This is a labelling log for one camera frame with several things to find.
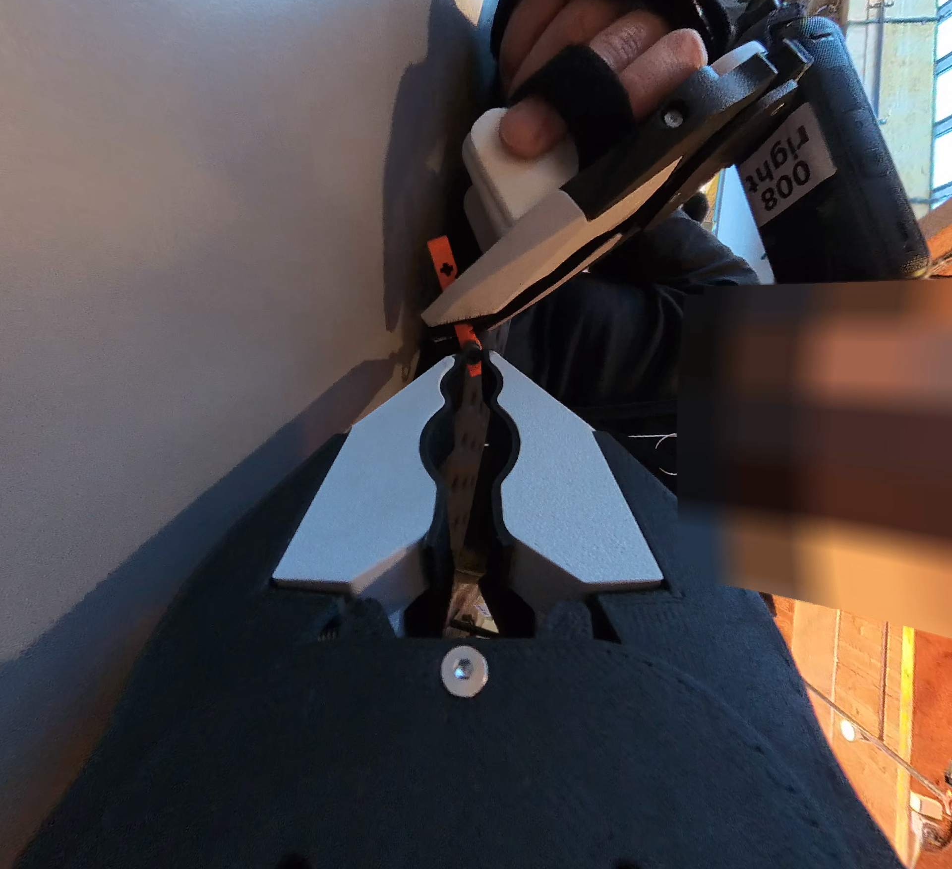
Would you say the grey desk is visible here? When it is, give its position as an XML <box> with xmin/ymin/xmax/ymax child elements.
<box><xmin>0</xmin><ymin>0</ymin><xmax>533</xmax><ymax>840</ymax></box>

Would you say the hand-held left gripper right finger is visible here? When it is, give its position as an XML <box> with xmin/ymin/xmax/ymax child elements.
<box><xmin>479</xmin><ymin>350</ymin><xmax>665</xmax><ymax>638</ymax></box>

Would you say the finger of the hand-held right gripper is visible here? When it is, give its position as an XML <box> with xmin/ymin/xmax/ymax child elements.
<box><xmin>420</xmin><ymin>158</ymin><xmax>683</xmax><ymax>328</ymax></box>
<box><xmin>476</xmin><ymin>229</ymin><xmax>629</xmax><ymax>334</ymax></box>

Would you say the person's right hand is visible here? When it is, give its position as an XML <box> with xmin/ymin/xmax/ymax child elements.
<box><xmin>498</xmin><ymin>0</ymin><xmax>709</xmax><ymax>159</ymax></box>

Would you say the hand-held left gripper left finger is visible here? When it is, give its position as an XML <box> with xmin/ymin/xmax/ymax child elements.
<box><xmin>272</xmin><ymin>353</ymin><xmax>467</xmax><ymax>638</ymax></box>

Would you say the orange toothed beam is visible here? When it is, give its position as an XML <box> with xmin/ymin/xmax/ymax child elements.
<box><xmin>426</xmin><ymin>235</ymin><xmax>486</xmax><ymax>379</ymax></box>

